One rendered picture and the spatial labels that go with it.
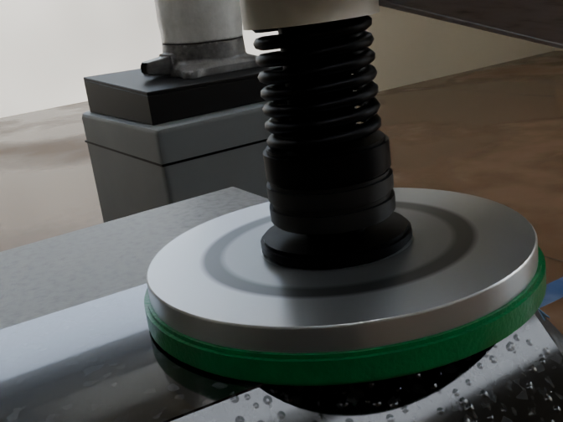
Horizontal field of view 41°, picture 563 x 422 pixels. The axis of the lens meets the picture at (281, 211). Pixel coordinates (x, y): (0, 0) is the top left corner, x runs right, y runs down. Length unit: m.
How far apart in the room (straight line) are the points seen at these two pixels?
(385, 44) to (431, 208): 6.32
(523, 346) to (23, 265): 0.35
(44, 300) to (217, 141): 0.80
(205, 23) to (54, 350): 1.02
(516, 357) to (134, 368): 0.19
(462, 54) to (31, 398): 7.11
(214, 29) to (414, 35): 5.65
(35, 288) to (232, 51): 0.95
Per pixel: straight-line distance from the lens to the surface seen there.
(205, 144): 1.25
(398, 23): 6.86
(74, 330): 0.44
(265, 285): 0.37
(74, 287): 0.50
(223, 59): 1.39
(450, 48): 7.29
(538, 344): 0.41
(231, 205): 0.62
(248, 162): 1.29
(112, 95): 1.41
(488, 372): 0.39
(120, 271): 0.51
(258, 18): 0.37
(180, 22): 1.39
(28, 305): 0.49
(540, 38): 0.64
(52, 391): 0.38
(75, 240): 0.60
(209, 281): 0.39
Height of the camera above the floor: 0.99
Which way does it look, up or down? 17 degrees down
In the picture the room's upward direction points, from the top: 8 degrees counter-clockwise
